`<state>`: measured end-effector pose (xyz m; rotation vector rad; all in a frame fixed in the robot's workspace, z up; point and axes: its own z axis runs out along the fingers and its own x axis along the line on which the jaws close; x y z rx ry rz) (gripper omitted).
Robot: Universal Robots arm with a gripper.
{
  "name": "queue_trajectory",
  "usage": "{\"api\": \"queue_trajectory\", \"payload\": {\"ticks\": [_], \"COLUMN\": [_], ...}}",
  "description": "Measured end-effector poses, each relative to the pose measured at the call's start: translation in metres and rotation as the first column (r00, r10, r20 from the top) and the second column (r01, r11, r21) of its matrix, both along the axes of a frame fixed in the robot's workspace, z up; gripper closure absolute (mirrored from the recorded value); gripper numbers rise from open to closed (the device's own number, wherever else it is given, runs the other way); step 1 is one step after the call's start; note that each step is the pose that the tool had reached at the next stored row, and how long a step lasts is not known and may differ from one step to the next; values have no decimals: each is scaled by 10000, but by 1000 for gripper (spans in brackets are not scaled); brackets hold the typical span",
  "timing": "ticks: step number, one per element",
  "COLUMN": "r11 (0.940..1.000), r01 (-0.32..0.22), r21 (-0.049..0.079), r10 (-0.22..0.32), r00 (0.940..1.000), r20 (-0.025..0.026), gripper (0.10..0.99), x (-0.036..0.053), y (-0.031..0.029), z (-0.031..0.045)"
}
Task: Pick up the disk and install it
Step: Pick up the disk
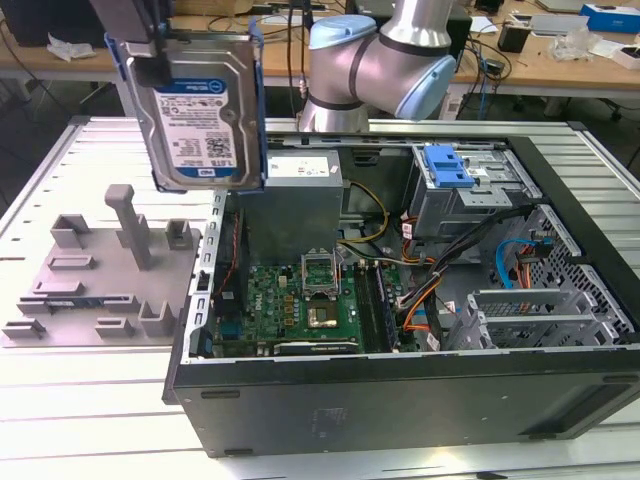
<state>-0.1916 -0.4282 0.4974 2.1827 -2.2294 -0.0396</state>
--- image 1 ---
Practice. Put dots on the loose RAM stick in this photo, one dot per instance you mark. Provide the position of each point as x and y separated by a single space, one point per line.
75 303

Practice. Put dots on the black PC case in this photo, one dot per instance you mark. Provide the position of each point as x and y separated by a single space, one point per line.
400 400

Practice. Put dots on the grey parts rack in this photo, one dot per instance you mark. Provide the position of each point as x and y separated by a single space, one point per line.
100 280

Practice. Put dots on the large black box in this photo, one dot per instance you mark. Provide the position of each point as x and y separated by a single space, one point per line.
50 20

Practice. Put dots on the grey optical drive cage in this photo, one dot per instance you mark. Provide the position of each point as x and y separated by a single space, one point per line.
450 210

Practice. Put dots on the blue plastic drive latch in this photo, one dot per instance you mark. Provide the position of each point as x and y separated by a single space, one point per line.
445 165

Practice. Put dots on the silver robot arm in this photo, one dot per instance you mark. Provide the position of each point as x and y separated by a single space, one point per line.
380 65

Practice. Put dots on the hard disk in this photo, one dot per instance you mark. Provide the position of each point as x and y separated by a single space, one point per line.
200 125

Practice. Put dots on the blue cardboard box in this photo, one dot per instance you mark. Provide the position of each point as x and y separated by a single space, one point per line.
610 17

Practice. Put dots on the grey metal disk bay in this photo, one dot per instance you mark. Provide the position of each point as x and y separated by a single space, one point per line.
525 297

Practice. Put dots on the green motherboard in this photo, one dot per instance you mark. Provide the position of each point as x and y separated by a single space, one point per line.
272 295

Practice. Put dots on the black case fan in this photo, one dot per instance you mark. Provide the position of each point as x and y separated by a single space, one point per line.
242 240

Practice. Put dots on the small black box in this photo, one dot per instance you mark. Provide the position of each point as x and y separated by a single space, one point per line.
512 39

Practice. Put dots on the wooden desk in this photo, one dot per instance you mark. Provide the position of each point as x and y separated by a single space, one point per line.
220 55
550 75

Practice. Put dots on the clear plastic bag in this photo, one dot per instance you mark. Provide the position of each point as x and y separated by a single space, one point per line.
575 45

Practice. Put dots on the installed RAM stick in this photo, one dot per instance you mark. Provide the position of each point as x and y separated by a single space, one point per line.
387 310

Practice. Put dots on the grey power supply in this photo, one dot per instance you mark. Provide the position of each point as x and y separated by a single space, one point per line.
295 220

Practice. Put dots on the black graphics card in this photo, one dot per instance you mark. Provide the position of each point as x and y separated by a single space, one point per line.
320 350

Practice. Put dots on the crumpled white wrapping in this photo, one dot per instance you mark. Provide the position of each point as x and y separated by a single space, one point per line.
70 50

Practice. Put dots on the black gripper finger with wide plate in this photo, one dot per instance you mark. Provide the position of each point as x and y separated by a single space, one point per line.
159 30

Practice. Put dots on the CPU socket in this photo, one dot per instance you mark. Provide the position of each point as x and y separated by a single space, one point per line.
324 315

